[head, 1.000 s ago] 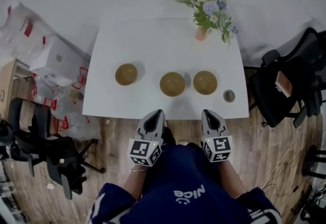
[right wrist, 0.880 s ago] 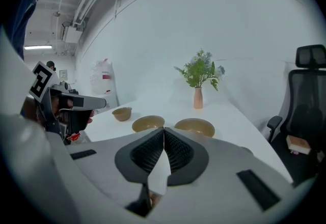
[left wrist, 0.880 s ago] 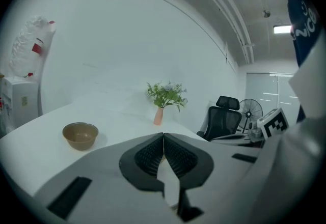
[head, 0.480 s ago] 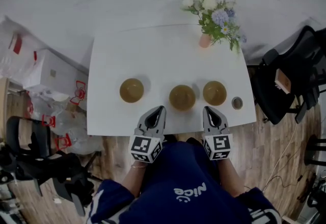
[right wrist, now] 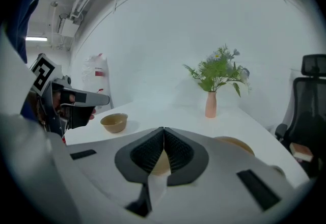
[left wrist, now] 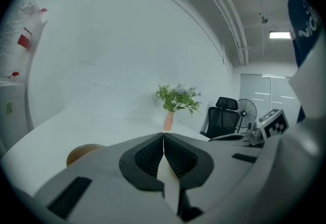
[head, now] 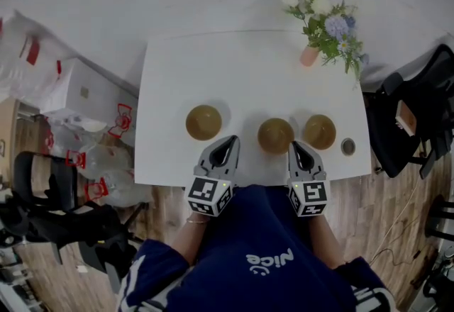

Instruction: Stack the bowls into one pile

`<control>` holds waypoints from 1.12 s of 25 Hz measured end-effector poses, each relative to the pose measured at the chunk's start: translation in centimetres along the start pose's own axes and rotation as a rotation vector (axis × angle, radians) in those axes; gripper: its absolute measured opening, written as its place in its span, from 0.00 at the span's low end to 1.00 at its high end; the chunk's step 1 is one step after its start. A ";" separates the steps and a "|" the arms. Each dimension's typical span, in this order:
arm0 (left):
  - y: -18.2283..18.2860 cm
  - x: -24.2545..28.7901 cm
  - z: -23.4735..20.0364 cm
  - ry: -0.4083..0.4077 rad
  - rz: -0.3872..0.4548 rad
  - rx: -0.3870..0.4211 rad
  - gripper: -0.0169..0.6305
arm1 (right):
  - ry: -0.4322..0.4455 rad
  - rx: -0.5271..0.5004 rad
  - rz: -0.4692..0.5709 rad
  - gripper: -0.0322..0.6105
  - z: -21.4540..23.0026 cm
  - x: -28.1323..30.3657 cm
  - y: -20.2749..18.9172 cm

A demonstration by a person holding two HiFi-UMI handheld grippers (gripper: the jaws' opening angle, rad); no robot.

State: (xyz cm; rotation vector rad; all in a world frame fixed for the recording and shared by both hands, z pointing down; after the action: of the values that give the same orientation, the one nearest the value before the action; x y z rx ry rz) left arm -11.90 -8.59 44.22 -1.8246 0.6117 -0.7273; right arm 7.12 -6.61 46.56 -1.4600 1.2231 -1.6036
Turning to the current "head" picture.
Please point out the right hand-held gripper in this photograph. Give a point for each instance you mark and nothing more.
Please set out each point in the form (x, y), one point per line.
(310, 197)

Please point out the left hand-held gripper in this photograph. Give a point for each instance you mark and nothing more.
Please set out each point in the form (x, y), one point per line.
(209, 195)

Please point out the brown bowl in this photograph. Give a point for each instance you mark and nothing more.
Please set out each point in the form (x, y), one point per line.
(204, 122)
(319, 130)
(275, 135)

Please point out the person's left forearm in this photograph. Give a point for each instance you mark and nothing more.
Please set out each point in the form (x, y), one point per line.
(189, 239)

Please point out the person's right forearm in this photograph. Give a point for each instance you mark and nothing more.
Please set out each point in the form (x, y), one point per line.
(324, 239)

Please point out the round metal table grommet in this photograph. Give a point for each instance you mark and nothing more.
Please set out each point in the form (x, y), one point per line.
(348, 146)

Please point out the person's navy blue shirt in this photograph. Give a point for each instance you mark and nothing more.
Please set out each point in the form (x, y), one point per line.
(255, 232)

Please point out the black office chair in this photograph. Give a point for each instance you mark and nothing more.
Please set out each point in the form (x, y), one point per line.
(88, 225)
(384, 147)

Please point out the brown cardboard box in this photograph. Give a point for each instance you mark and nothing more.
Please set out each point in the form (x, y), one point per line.
(404, 117)

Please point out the pink vase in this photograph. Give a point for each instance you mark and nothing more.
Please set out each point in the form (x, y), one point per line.
(308, 56)

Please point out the pile of plastic bags and boxes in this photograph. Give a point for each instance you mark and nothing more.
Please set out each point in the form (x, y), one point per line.
(103, 158)

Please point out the artificial flower bunch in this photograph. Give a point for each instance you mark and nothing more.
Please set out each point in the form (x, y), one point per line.
(330, 30)

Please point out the black round stool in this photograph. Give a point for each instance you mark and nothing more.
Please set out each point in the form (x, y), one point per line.
(440, 218)

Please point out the white carton box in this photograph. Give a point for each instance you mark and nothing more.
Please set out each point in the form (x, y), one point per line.
(92, 90)

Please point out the light wooden cabinet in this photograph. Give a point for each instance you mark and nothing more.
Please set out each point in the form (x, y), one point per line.
(7, 119)

